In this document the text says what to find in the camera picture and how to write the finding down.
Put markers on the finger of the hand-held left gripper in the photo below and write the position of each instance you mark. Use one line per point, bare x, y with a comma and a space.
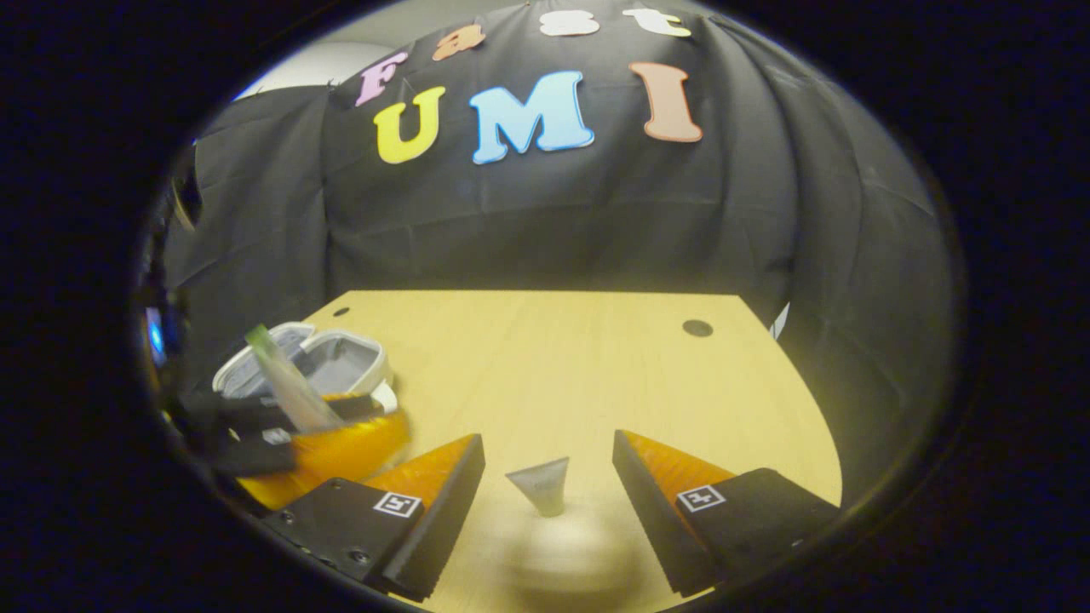
230, 413
341, 451

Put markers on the black backdrop cloth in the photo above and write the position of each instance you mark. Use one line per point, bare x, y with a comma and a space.
553, 221

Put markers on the white suitcase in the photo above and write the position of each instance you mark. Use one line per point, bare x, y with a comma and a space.
341, 362

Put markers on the small white strip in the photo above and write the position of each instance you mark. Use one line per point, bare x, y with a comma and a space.
781, 323

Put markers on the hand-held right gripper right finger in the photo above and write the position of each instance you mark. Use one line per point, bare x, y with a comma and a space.
647, 528

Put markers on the grey skincare tube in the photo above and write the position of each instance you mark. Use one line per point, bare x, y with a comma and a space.
541, 481

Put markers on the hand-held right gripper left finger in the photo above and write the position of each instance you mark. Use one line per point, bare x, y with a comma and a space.
447, 528

